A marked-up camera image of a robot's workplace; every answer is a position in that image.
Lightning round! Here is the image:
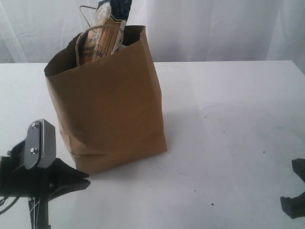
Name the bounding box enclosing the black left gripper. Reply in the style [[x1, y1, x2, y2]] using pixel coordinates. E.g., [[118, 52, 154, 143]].
[[0, 140, 90, 229]]

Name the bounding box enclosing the spaghetti packet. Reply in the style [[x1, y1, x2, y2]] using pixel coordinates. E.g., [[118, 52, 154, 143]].
[[80, 0, 132, 64]]

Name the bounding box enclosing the brown paper bag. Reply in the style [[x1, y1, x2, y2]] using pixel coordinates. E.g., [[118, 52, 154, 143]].
[[44, 25, 167, 174]]

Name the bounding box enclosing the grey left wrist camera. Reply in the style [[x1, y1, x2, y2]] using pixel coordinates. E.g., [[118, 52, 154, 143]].
[[23, 119, 56, 169]]

